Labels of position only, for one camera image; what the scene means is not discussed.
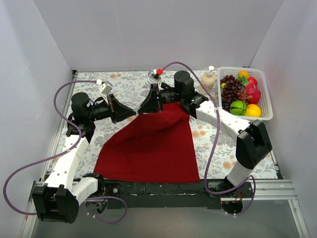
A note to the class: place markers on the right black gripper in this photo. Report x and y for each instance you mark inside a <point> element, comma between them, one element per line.
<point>156,98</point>

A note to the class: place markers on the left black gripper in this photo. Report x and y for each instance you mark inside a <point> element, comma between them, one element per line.
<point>113,108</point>

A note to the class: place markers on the red t-shirt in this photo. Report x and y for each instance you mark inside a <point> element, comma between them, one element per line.
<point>152,148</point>

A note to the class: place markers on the round brooch badge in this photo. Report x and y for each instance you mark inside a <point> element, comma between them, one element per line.
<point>136,110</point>

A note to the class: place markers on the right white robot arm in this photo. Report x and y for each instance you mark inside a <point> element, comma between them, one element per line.
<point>252,140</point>

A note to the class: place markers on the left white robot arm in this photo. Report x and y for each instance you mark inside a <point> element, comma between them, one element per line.
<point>64,173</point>

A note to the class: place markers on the beige pump soap bottle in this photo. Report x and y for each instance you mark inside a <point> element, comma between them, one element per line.
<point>208,80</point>

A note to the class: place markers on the purple grape bunch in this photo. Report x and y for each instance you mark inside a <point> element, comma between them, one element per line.
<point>233,91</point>

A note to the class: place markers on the floral table mat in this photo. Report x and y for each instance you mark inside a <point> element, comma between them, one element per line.
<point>131,88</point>

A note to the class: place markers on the white plastic basket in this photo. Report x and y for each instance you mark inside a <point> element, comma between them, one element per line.
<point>264,102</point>

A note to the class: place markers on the orange fruit top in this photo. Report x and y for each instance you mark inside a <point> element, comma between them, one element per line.
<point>243,73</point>

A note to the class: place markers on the yellow orange fruit bottom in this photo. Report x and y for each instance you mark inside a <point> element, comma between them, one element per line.
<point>253,111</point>

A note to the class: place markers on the pink dragon fruit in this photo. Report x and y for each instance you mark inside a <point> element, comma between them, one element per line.
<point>253,93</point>

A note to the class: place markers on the red apple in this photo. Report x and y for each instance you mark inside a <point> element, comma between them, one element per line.
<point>252,80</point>

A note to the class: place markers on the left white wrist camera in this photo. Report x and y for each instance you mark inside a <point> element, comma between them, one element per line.
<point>105,88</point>

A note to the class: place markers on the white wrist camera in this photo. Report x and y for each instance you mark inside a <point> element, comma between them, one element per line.
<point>105,88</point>
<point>155,75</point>

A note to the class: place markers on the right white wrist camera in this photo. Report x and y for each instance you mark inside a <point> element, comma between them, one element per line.
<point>155,75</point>

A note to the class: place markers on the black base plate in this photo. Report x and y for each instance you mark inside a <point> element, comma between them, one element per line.
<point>170,195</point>

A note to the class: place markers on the aluminium frame rail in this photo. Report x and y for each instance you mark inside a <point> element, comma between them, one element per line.
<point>264,189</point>

